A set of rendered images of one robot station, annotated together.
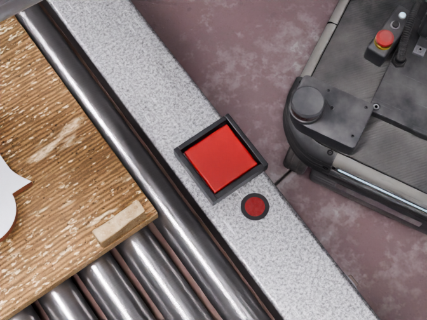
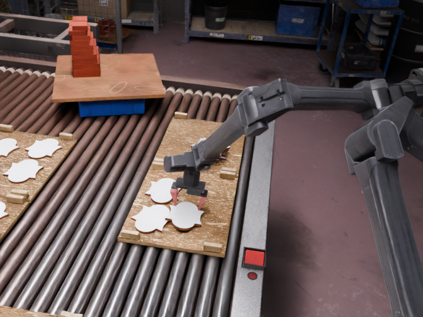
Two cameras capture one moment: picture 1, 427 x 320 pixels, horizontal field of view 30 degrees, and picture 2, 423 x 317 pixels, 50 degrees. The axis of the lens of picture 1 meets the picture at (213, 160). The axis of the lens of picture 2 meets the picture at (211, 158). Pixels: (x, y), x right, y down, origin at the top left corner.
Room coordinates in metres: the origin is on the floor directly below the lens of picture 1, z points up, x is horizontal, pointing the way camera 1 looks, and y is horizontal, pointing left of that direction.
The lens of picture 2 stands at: (-0.52, -0.60, 1.99)
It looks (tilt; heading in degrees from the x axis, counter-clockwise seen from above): 34 degrees down; 45
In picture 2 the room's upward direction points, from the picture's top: 4 degrees clockwise
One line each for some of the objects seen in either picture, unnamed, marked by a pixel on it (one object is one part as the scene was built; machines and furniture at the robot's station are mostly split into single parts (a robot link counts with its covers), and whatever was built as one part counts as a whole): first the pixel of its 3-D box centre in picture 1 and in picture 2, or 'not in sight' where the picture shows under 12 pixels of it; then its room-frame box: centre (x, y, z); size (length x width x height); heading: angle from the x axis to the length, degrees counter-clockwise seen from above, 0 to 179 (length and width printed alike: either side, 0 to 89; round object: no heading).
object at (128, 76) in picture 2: not in sight; (108, 75); (0.56, 1.22, 1.03); 0.50 x 0.50 x 0.02; 60
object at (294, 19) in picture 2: not in sight; (296, 16); (4.18, 2.74, 0.32); 0.50 x 0.41 x 0.37; 132
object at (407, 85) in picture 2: not in sight; (408, 94); (0.69, -0.16, 1.45); 0.09 x 0.08 x 0.12; 66
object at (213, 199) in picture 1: (220, 159); (254, 258); (0.31, -0.01, 0.92); 0.08 x 0.08 x 0.02; 38
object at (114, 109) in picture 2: not in sight; (111, 92); (0.53, 1.16, 0.97); 0.31 x 0.31 x 0.10; 60
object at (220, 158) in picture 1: (220, 159); (253, 258); (0.31, -0.01, 0.92); 0.06 x 0.06 x 0.01; 38
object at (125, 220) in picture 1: (120, 224); (212, 247); (0.22, 0.09, 0.95); 0.06 x 0.02 x 0.03; 129
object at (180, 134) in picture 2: not in sight; (202, 145); (0.61, 0.58, 0.93); 0.41 x 0.35 x 0.02; 39
